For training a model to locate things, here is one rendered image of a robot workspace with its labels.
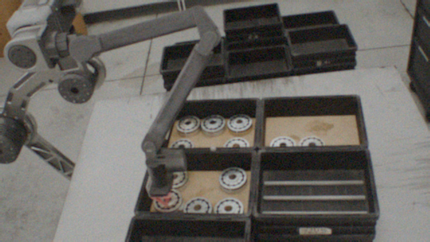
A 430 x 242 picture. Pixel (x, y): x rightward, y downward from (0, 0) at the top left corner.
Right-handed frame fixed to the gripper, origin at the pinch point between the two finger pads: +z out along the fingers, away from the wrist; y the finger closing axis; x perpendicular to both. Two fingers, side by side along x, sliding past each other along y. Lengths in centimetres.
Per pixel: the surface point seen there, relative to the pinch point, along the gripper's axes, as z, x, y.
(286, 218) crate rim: -2.7, -41.3, -9.3
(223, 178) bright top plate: 4.4, -18.1, 12.8
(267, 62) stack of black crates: 54, -26, 155
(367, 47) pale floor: 92, -105, 225
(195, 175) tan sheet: 7.6, -6.6, 16.7
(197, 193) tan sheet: 7.4, -8.4, 7.9
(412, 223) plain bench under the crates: 19, -86, 4
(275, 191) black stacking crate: 7.2, -37.1, 9.2
